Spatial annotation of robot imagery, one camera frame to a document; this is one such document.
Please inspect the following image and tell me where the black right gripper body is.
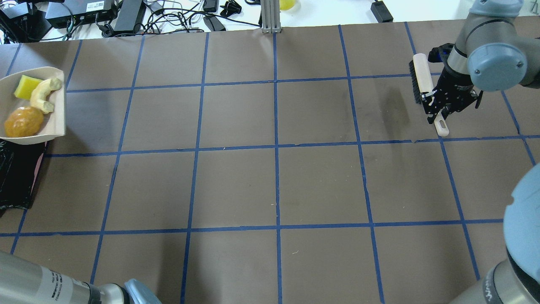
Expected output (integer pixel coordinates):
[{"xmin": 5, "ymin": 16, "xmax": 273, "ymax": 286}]
[{"xmin": 427, "ymin": 43, "xmax": 483, "ymax": 118}]

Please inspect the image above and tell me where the beige hand brush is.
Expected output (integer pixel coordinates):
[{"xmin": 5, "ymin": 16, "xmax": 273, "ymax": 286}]
[{"xmin": 409, "ymin": 53, "xmax": 449, "ymax": 137}]

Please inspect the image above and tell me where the beige plastic dustpan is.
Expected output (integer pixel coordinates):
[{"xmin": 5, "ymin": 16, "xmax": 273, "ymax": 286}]
[{"xmin": 0, "ymin": 67, "xmax": 66, "ymax": 145}]

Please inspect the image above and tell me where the pale curved squash slice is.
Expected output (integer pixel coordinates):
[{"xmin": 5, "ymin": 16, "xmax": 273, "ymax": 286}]
[{"xmin": 30, "ymin": 77, "xmax": 62, "ymax": 115}]

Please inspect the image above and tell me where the green yellow sponge piece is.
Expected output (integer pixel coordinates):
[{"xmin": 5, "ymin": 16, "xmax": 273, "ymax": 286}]
[{"xmin": 13, "ymin": 75, "xmax": 43, "ymax": 100}]

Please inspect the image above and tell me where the orange potato toy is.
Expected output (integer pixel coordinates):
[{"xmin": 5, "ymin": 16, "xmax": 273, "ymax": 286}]
[{"xmin": 4, "ymin": 106, "xmax": 44, "ymax": 137}]

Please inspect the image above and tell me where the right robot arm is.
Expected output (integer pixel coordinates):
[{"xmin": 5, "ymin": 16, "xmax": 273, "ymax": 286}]
[{"xmin": 409, "ymin": 0, "xmax": 540, "ymax": 304}]

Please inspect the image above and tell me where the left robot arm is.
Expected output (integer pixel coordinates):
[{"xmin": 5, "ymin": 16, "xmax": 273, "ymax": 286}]
[{"xmin": 0, "ymin": 251, "xmax": 161, "ymax": 304}]

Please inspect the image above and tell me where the black trash bag bin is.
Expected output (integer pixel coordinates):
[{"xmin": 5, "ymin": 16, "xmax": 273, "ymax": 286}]
[{"xmin": 0, "ymin": 140, "xmax": 48, "ymax": 215}]

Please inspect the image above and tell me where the black power adapter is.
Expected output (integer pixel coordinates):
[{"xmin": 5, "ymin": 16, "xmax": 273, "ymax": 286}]
[{"xmin": 370, "ymin": 0, "xmax": 394, "ymax": 23}]

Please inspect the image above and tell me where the aluminium frame post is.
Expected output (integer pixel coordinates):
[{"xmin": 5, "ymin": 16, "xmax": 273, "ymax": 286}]
[{"xmin": 260, "ymin": 0, "xmax": 282, "ymax": 33}]

